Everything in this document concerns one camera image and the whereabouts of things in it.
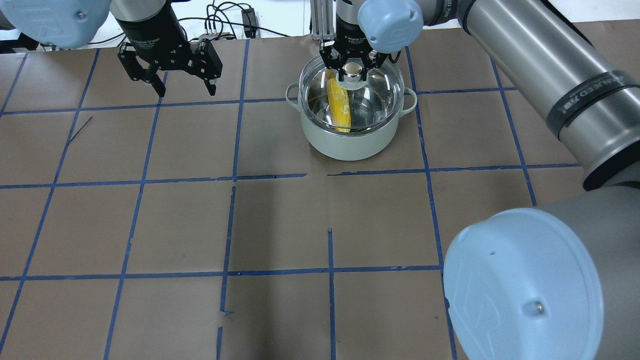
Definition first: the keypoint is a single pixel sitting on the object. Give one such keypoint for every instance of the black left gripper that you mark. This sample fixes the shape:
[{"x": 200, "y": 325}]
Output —
[{"x": 151, "y": 31}]

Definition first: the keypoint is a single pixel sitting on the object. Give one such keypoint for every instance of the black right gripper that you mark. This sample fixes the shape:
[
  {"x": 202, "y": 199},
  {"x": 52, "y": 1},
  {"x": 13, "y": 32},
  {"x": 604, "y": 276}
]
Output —
[{"x": 348, "y": 34}]

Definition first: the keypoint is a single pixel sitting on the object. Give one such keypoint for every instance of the yellow corn cob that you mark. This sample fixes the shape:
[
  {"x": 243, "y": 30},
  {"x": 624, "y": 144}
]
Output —
[{"x": 339, "y": 106}]

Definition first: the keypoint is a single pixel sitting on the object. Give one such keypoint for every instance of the glass pot lid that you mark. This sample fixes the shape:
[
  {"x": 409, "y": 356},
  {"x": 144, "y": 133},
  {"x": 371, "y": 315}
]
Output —
[{"x": 378, "y": 100}]

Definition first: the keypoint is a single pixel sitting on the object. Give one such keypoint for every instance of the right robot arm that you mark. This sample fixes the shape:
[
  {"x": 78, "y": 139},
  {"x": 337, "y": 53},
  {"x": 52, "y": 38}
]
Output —
[{"x": 524, "y": 264}]

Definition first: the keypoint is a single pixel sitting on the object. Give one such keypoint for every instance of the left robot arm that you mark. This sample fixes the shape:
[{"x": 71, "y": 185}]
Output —
[{"x": 71, "y": 24}]

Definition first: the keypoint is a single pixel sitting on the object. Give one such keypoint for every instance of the steel pot with handles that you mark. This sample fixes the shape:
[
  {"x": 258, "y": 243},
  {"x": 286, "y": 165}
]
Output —
[{"x": 349, "y": 148}]

